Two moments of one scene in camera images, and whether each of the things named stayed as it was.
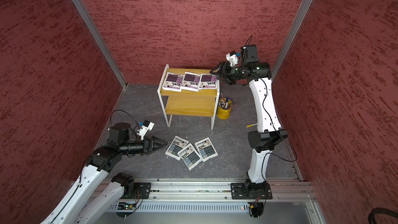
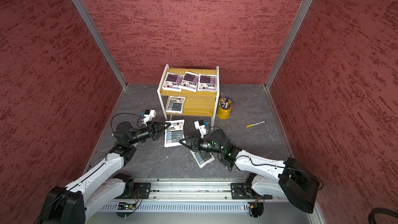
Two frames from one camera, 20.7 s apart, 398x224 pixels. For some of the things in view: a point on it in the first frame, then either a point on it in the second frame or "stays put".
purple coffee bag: (191, 82) stays put
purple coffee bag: (208, 81) stays put
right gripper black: (227, 75) → (193, 138)
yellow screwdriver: (250, 125) stays put
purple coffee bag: (173, 82) stays put
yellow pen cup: (224, 109) stays put
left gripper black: (148, 144) → (157, 124)
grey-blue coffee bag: (176, 144) → (174, 133)
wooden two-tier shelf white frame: (201, 103) stays put
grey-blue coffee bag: (190, 156) → (175, 105)
